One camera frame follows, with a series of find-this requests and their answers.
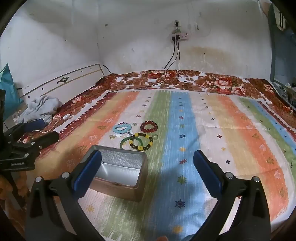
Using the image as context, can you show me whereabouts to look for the green jade bangle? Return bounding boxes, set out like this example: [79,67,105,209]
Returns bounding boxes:
[120,137,137,149]

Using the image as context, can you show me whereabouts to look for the red floral blanket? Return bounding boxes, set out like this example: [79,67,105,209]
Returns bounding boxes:
[0,70,296,232]

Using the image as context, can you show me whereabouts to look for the silver metal tin box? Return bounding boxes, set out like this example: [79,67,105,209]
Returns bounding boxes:
[89,145,148,202]

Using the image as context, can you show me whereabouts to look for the white power strip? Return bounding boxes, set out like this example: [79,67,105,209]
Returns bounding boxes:
[170,32,189,43]

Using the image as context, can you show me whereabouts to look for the teal bag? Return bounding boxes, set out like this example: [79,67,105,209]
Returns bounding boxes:
[0,62,24,114]

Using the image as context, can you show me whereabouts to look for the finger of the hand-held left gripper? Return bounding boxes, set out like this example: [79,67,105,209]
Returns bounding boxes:
[9,131,60,154]
[3,118,46,138]

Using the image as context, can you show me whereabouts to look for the blue cabinet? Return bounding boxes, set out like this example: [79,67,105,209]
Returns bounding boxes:
[268,4,296,84]

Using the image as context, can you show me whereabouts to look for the dark red bead bracelet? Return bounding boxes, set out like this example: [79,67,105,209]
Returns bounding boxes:
[140,121,159,134]

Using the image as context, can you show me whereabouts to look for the white bead bracelet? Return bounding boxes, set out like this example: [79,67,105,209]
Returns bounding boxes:
[110,132,135,140]

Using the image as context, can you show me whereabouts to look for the white headboard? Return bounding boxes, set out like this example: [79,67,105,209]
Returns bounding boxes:
[4,62,105,127]

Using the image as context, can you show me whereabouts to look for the light blue bead bracelet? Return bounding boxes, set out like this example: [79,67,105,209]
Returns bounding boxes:
[112,123,133,136]

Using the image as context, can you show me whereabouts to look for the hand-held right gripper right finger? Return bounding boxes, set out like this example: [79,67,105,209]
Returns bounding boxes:
[193,150,271,241]

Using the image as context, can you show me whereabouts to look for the white cable with switch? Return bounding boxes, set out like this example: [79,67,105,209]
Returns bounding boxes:
[34,113,71,134]

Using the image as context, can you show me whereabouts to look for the black power cable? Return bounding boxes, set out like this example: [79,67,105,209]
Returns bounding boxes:
[120,39,176,90]
[159,40,181,85]

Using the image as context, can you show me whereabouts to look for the striped colourful mat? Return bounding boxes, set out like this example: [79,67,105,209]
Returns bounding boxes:
[35,89,296,241]

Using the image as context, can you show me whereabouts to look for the grey towel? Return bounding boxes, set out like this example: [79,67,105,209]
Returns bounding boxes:
[17,95,63,125]

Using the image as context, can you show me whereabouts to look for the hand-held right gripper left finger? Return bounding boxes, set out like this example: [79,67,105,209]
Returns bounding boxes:
[25,149,104,241]

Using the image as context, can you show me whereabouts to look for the yellow and dark bead bracelet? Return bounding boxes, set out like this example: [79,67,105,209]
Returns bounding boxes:
[129,132,154,151]

